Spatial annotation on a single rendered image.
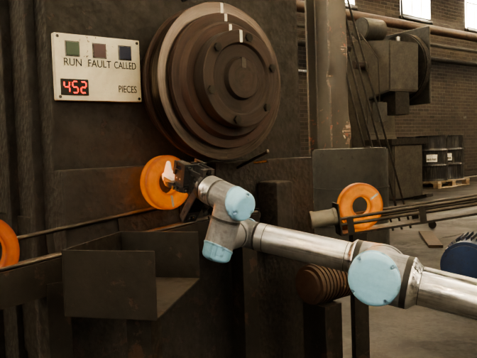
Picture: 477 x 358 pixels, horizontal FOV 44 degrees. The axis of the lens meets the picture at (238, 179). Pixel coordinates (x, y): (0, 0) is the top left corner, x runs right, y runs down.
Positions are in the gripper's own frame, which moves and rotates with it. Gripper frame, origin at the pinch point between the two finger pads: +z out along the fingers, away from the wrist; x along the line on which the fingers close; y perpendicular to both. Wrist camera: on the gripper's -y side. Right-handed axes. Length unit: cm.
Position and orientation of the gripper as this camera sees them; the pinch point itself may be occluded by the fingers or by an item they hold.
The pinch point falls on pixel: (165, 175)
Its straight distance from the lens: 169.6
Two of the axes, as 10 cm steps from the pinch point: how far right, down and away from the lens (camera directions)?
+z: -6.3, -2.8, 7.3
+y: 1.1, -9.6, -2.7
